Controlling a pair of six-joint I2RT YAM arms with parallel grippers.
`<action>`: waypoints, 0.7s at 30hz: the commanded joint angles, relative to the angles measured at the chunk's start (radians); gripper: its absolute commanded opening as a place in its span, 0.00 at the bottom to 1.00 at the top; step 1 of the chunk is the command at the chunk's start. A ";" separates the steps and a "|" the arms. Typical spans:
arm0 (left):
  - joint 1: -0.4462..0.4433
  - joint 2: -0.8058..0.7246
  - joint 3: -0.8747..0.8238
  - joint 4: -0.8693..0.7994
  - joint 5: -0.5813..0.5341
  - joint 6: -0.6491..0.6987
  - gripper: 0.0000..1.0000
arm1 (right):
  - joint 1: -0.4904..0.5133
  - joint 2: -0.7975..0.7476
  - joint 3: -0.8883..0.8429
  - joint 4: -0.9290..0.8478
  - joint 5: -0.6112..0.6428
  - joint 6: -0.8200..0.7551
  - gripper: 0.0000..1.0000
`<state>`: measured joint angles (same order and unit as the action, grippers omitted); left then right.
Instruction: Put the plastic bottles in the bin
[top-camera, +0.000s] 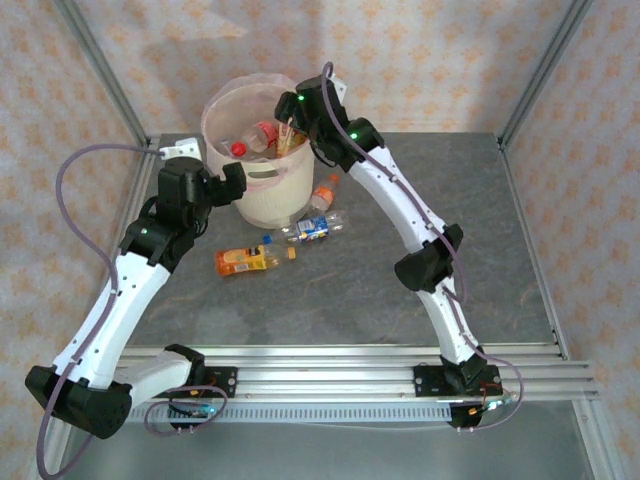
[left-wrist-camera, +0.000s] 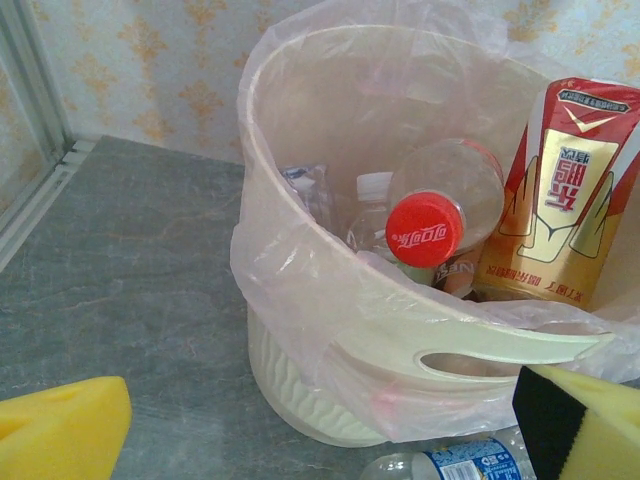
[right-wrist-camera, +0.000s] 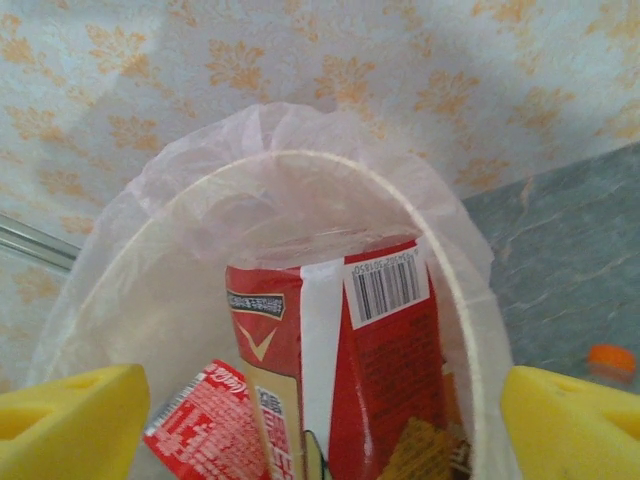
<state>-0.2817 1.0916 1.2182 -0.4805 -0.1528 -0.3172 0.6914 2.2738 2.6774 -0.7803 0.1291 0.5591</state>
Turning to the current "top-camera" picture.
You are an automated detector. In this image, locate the orange label juice bottle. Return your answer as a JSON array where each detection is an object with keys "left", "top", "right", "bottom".
[{"left": 214, "top": 243, "right": 298, "bottom": 278}]

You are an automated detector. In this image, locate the aluminium right frame post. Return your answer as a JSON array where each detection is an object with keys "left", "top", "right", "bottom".
[{"left": 498, "top": 0, "right": 595, "bottom": 151}]

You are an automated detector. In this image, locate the aluminium table side rail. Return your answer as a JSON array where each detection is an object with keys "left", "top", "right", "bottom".
[
  {"left": 79, "top": 142, "right": 152, "bottom": 359},
  {"left": 499, "top": 142, "right": 570, "bottom": 361}
]

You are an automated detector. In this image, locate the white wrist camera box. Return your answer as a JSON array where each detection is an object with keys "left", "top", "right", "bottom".
[
  {"left": 158, "top": 137, "right": 200, "bottom": 162},
  {"left": 327, "top": 73, "right": 350, "bottom": 104}
]

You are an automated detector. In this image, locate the grey slotted cable duct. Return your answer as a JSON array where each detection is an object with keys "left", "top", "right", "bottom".
[{"left": 73, "top": 403, "right": 454, "bottom": 425}]

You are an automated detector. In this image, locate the red label cola bottle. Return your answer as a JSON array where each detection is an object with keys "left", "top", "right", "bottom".
[{"left": 231, "top": 121, "right": 280, "bottom": 158}]

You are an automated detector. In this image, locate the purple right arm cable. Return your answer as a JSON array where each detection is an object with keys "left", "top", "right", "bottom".
[{"left": 322, "top": 60, "right": 525, "bottom": 435}]

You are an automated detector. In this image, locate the grey metal lower shelf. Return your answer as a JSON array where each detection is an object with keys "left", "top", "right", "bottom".
[{"left": 54, "top": 422, "right": 596, "bottom": 480}]

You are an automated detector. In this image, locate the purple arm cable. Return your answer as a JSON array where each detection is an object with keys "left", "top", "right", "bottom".
[
  {"left": 322, "top": 60, "right": 525, "bottom": 435},
  {"left": 37, "top": 142, "right": 229, "bottom": 479}
]

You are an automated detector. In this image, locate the aluminium frame leg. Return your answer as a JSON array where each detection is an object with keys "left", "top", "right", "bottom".
[
  {"left": 572, "top": 402, "right": 626, "bottom": 480},
  {"left": 29, "top": 402, "right": 76, "bottom": 480}
]

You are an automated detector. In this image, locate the small orange cap bottle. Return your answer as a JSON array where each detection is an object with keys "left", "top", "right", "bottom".
[{"left": 309, "top": 173, "right": 341, "bottom": 212}]

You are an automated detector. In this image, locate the cream plastic bin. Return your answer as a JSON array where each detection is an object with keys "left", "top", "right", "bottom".
[{"left": 201, "top": 73, "right": 316, "bottom": 230}]

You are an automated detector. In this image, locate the blue label cola bottle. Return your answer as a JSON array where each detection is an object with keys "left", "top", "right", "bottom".
[{"left": 262, "top": 212, "right": 349, "bottom": 246}]

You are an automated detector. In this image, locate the red yellow label tea bottle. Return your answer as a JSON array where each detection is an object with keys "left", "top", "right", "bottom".
[{"left": 276, "top": 122, "right": 308, "bottom": 160}]

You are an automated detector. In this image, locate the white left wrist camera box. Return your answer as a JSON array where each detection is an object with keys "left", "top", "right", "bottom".
[{"left": 158, "top": 137, "right": 200, "bottom": 162}]

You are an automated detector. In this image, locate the aluminium left frame post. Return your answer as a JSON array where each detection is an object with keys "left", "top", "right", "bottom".
[{"left": 53, "top": 0, "right": 152, "bottom": 151}]

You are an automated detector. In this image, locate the aluminium frame post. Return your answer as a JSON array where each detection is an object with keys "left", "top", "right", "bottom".
[
  {"left": 53, "top": 0, "right": 152, "bottom": 151},
  {"left": 498, "top": 0, "right": 595, "bottom": 151}
]

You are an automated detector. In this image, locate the aluminium rail base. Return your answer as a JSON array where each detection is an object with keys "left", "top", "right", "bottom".
[{"left": 52, "top": 343, "right": 600, "bottom": 404}]

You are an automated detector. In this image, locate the small lit circuit board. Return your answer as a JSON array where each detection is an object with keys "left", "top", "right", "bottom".
[
  {"left": 467, "top": 393, "right": 517, "bottom": 416},
  {"left": 167, "top": 402, "right": 217, "bottom": 420}
]

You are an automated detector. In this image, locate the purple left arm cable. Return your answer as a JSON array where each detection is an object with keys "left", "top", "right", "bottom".
[{"left": 37, "top": 142, "right": 229, "bottom": 479}]

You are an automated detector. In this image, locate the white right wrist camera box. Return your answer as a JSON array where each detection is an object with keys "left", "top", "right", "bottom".
[{"left": 327, "top": 73, "right": 350, "bottom": 104}]

